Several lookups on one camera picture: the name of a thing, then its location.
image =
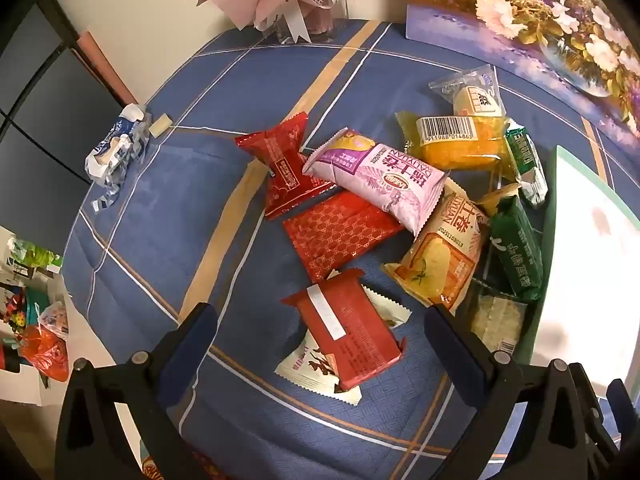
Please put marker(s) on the green printed bag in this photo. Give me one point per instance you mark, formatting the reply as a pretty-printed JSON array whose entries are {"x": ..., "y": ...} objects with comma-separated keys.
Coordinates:
[{"x": 35, "y": 255}]

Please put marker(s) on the white packet with black print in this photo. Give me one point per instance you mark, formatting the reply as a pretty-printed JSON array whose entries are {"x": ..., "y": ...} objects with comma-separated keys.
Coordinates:
[{"x": 305, "y": 367}]

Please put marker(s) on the red patterned snack packet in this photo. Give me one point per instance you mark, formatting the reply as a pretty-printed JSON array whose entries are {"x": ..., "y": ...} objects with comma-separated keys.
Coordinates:
[{"x": 340, "y": 235}]

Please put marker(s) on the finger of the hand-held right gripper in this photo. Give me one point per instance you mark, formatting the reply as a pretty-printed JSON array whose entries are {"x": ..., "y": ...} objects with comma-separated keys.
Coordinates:
[{"x": 622, "y": 402}]

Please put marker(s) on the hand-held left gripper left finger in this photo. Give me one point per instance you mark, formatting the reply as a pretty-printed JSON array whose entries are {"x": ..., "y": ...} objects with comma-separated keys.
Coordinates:
[{"x": 192, "y": 345}]

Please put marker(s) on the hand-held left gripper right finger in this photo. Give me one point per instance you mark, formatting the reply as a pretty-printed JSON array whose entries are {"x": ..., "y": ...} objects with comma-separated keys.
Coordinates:
[{"x": 452, "y": 355}]

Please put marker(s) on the white plastic bag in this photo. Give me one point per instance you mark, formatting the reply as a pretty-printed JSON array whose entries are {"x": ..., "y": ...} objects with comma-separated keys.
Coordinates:
[{"x": 52, "y": 317}]

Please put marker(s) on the green and white snack packet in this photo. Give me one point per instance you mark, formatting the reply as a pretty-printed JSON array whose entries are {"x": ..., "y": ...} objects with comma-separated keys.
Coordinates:
[{"x": 525, "y": 160}]

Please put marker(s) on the pink strip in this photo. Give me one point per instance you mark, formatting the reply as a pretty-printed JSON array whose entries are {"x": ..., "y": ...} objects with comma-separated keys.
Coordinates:
[{"x": 107, "y": 67}]

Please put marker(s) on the red twist-end snack packet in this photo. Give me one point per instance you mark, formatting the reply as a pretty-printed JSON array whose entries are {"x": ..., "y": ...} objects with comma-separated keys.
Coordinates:
[{"x": 280, "y": 170}]

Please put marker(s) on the dark grey cabinet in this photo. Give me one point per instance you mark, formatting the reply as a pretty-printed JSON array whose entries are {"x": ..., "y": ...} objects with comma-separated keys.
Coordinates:
[{"x": 40, "y": 110}]

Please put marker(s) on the pink snack bag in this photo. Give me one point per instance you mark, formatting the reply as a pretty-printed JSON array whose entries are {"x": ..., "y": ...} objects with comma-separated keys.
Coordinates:
[{"x": 380, "y": 185}]

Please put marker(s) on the yellow snack packet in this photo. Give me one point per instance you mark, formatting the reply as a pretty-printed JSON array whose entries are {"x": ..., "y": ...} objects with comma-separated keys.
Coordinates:
[{"x": 465, "y": 147}]

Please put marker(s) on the orange plastic bag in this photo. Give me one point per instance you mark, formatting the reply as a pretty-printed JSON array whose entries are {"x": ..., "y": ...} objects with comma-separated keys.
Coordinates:
[{"x": 45, "y": 355}]

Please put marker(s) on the orange chip bag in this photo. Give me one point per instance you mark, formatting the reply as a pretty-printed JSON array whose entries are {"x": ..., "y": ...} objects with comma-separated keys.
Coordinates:
[{"x": 440, "y": 265}]

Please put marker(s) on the flower painting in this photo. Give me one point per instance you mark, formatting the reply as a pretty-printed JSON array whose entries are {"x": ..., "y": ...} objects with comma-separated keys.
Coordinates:
[{"x": 525, "y": 10}]

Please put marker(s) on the red packet with white label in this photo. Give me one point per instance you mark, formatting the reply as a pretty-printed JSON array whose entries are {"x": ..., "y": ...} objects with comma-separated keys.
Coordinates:
[{"x": 350, "y": 330}]

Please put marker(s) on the blue checked tablecloth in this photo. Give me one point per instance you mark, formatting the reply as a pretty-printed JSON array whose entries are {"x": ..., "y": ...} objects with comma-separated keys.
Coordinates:
[{"x": 200, "y": 220}]

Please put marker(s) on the dark green snack packet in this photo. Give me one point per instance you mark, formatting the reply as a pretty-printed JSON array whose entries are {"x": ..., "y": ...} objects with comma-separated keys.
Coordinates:
[{"x": 517, "y": 250}]

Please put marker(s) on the small cream block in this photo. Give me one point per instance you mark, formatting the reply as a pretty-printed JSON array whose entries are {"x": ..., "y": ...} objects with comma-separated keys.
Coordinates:
[{"x": 160, "y": 125}]

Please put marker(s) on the white tray with green rim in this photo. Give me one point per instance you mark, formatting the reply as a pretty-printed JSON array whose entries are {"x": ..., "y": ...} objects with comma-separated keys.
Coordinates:
[{"x": 585, "y": 270}]

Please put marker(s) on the clear packet with rice cracker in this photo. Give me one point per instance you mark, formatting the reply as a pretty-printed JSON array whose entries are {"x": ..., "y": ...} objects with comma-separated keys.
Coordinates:
[{"x": 497, "y": 317}]

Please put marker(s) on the clear packet with cream pastry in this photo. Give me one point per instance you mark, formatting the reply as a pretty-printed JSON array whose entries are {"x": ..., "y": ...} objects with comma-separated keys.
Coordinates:
[{"x": 472, "y": 97}]

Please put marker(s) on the crumpled blue white wrapper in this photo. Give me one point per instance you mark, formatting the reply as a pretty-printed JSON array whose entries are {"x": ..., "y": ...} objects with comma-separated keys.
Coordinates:
[{"x": 112, "y": 147}]

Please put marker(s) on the teal container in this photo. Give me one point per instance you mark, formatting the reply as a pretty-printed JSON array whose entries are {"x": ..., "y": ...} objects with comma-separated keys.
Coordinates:
[{"x": 35, "y": 305}]

